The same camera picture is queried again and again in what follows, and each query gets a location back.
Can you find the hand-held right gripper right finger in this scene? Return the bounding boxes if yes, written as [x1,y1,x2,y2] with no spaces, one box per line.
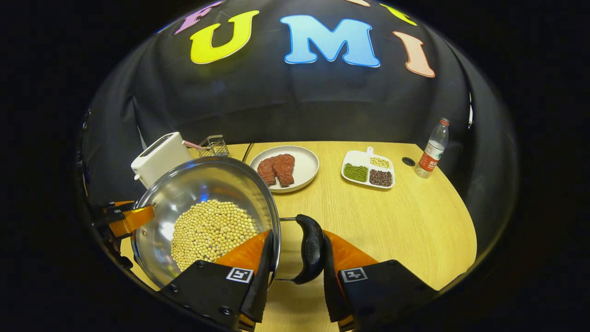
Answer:
[323,230,438,332]

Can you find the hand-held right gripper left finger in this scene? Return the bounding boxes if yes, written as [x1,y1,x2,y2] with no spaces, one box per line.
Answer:
[159,230,275,332]

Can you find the stainless steel pot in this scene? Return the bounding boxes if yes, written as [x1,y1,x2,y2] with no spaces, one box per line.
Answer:
[130,156,325,289]

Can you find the pile of soybeans in pot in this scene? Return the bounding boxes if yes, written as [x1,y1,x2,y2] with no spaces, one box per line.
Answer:
[171,199,259,272]

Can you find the white toaster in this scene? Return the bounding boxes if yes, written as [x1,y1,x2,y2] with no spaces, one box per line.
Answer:
[131,132,193,189]

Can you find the red raw meat piece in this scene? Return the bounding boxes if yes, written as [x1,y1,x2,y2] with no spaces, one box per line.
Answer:
[257,157,278,186]
[273,154,295,187]

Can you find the heap of green beans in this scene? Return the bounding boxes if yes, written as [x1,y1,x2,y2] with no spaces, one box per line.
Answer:
[343,163,369,182]

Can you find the heap of red beans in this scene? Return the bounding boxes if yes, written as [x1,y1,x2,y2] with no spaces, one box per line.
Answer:
[369,169,393,187]

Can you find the white round plate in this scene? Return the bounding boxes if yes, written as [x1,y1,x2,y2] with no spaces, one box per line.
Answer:
[249,146,319,193]

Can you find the white divided dish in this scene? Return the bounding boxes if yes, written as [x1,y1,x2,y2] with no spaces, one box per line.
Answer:
[341,147,395,189]

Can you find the clear plastic water bottle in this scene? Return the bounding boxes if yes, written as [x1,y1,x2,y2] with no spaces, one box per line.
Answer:
[415,118,450,179]

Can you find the black backdrop cloth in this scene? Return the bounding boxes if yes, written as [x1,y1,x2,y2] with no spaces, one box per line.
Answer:
[81,0,517,231]

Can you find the wire mesh basket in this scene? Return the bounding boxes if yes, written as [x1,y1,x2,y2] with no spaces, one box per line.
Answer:
[199,135,230,158]

